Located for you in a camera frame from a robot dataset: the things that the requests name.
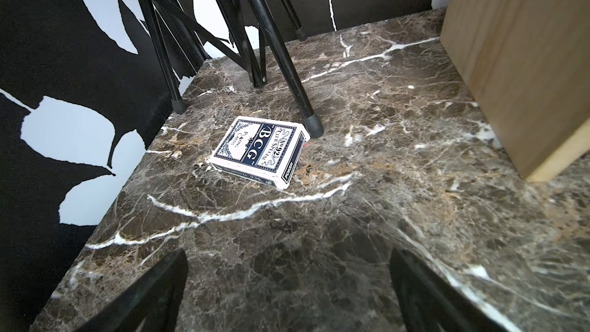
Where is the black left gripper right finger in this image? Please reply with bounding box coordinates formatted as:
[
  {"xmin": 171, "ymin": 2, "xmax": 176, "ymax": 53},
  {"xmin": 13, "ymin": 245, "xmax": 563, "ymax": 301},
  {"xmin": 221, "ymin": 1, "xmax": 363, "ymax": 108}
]
[{"xmin": 389, "ymin": 247, "xmax": 505, "ymax": 331}]

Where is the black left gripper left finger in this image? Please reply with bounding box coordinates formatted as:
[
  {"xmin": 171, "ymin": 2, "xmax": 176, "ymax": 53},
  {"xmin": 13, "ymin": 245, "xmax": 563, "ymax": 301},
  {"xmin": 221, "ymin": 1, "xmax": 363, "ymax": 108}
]
[{"xmin": 78, "ymin": 248, "xmax": 188, "ymax": 331}]

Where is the wooden two-tier shelf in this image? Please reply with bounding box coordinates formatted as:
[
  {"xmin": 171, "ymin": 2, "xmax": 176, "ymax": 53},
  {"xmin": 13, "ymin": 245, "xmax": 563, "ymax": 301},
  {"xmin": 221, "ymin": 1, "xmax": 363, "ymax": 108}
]
[{"xmin": 440, "ymin": 0, "xmax": 589, "ymax": 182}]

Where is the black music stand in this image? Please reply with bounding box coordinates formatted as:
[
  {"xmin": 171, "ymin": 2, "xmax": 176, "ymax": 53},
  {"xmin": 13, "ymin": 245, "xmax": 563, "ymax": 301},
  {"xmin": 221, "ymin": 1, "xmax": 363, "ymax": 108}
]
[{"xmin": 138, "ymin": 0, "xmax": 324, "ymax": 138}]

